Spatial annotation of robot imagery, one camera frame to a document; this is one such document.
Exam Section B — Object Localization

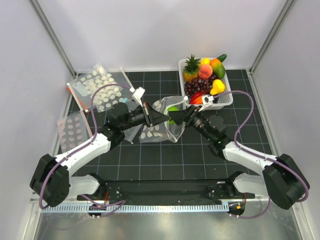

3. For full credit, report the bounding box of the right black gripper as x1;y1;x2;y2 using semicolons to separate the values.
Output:
167;105;214;142

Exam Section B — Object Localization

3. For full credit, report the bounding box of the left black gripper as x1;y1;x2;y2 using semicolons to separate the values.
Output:
120;101;169;131

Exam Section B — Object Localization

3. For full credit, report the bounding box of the green toy watermelon ball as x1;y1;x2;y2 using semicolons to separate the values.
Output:
167;106;179;125

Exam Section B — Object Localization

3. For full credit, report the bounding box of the white-dotted zip bag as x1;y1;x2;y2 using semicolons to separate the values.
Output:
139;95;188;143

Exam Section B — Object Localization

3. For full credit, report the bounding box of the orange green toy mango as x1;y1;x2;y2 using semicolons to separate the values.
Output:
210;58;226;79

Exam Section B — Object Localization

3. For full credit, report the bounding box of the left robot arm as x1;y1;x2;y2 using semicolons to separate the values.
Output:
29;102;170;210

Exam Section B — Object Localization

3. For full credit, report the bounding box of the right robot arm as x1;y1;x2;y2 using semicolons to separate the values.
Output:
168;106;310;210

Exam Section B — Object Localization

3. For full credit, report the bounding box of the blue zipper clear bag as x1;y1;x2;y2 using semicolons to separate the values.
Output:
107;101;148;142

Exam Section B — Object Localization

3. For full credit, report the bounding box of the white zipper clear bag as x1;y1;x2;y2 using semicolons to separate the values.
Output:
103;68;135;103

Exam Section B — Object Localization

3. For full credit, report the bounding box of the white-dotted bag stack top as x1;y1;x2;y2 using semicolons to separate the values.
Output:
85;63;122;113

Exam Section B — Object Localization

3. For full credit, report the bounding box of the red zipper clear bag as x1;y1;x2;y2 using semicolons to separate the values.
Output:
67;73;98;113

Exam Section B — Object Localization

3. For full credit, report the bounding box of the pink-dotted zip bag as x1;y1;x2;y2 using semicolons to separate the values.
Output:
57;111;93;154

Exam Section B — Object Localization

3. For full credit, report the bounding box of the orange red toy mango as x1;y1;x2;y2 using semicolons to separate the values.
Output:
190;95;203;105

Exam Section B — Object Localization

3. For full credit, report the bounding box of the red toy chili pepper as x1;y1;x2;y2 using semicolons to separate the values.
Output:
189;91;207;104

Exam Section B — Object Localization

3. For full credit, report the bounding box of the toy pineapple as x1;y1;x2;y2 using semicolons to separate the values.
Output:
183;54;201;82

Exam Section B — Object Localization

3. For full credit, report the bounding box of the yellow toy pear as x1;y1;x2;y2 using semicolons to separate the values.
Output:
209;79;226;96

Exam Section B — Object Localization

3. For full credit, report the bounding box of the white plastic basket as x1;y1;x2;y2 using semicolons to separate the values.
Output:
178;58;233;110

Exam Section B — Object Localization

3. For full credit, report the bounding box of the toy peach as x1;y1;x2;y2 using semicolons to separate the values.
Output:
198;64;213;79

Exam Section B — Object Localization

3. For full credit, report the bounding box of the toy lemon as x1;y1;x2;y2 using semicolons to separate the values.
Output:
200;57;211;65

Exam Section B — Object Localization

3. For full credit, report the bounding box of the toy green cucumber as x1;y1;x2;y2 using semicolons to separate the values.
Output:
217;53;227;63

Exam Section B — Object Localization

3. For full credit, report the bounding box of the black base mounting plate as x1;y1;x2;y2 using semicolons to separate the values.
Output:
88;179;255;206

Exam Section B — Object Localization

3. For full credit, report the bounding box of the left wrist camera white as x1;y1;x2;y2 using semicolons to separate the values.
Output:
129;87;145;106

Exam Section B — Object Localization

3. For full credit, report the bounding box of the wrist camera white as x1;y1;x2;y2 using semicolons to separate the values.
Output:
201;94;215;105
129;87;145;106

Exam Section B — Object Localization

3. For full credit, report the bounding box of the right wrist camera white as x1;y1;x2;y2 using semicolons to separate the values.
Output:
201;94;215;105

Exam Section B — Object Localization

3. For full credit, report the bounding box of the slotted cable duct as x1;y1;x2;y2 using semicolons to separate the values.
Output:
43;202;229;214

